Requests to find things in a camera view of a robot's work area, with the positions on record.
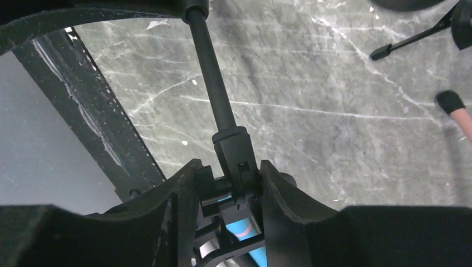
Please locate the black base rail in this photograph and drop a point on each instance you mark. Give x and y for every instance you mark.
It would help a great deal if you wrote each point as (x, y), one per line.
(62, 67)

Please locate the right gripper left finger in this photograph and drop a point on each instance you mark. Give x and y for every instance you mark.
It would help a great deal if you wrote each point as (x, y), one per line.
(157, 228)

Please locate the pink music stand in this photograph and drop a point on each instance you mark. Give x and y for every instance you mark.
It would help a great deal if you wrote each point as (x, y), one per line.
(452, 104)

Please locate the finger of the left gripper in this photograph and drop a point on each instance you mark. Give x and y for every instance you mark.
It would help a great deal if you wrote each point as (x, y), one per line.
(22, 21)

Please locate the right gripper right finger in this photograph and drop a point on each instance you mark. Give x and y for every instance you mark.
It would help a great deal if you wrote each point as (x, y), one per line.
(300, 231)

